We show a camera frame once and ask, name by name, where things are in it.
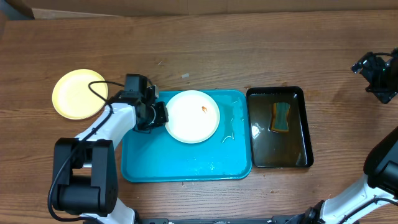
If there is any white plate with stain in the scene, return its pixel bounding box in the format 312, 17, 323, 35
165, 90, 221, 144

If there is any yellow plate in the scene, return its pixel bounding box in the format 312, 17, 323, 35
52, 69, 105, 119

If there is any green yellow sponge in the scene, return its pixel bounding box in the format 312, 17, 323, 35
269, 102, 290, 133

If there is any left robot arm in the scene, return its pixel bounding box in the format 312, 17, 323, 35
47, 85, 166, 223

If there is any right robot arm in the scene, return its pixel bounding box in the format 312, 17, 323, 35
286, 49, 397, 224

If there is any blue plastic tray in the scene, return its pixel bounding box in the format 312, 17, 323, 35
121, 90, 252, 182

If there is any black water tray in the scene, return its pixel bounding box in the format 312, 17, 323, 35
246, 86, 314, 168

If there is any cardboard board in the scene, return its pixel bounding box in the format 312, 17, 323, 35
24, 0, 397, 16

